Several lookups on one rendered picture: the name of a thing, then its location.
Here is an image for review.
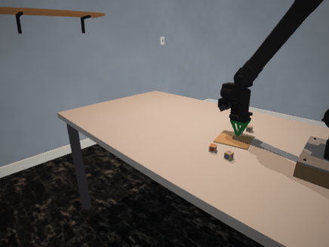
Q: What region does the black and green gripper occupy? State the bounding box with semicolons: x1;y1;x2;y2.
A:
229;102;253;136

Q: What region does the tan flat mat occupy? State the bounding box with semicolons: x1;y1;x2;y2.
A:
214;130;254;150

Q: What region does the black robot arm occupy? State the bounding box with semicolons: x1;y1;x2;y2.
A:
218;0;324;116

